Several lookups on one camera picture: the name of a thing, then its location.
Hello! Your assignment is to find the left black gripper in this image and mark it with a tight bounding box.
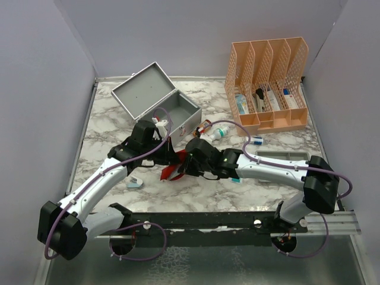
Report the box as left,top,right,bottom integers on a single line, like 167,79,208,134
142,136,181,166

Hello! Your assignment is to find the red first aid pouch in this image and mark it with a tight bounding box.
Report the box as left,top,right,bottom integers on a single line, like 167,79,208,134
160,150,187,181

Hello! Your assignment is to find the teal white gauze sachet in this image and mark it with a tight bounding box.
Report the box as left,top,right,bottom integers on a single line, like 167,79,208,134
231,178,242,183

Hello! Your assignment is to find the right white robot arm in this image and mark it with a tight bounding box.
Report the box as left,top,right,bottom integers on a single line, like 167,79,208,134
179,138,340,232

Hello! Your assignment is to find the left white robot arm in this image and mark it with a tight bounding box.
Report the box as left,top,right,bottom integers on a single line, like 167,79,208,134
37,118,180,260

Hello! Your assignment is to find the brown medicine bottle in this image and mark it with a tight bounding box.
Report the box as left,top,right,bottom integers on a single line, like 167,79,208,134
193,119,211,135

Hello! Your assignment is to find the teal medicine box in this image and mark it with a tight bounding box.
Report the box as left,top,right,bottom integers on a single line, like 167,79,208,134
235,94,249,115

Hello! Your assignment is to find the white medicine box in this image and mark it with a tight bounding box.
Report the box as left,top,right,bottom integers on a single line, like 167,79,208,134
267,90,281,111

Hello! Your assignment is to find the red blue medicine box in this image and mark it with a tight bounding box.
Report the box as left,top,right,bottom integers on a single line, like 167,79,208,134
283,88,298,109

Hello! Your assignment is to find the white green bottle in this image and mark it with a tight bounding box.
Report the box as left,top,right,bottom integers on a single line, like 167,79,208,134
209,125,230,141

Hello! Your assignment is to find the silver metal case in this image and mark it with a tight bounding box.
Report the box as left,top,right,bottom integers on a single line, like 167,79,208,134
111,62,202,146

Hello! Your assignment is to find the white blue bandage roll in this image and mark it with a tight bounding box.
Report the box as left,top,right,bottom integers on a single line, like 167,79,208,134
246,136,265,145

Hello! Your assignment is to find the black white thermometer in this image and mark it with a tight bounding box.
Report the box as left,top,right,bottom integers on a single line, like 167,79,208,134
253,88,265,112

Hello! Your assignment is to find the grey plastic tray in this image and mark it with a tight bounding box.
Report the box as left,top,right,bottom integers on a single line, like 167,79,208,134
255,151,310,163

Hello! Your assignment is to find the peach file organizer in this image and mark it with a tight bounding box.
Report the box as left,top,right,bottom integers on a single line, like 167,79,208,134
224,37,309,135

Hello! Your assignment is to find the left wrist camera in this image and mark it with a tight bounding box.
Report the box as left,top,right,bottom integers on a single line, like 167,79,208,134
152,117,168,140

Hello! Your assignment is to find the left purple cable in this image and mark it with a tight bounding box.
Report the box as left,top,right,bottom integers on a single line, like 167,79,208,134
44,107,173,262

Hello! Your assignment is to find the purple cable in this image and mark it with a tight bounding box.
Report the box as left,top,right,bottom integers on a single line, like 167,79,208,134
44,107,173,262
201,120,354,258

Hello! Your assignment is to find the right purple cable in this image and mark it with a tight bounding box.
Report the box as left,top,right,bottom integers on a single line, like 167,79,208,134
201,120,354,258

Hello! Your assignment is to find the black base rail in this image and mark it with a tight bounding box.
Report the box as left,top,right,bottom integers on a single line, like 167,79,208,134
109,203,307,254

